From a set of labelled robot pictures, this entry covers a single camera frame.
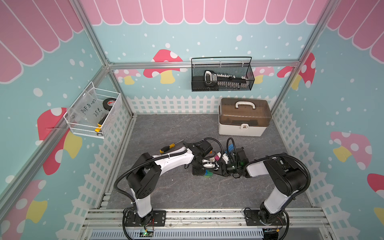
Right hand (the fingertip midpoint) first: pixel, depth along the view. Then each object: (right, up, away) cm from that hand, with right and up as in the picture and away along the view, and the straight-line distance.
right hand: (212, 171), depth 87 cm
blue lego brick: (-4, 0, -2) cm, 5 cm away
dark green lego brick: (-2, -1, -2) cm, 3 cm away
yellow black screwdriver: (-29, +13, +10) cm, 34 cm away
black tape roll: (-57, +39, -8) cm, 69 cm away
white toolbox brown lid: (+25, +34, +22) cm, 48 cm away
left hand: (-8, +1, -1) cm, 8 cm away
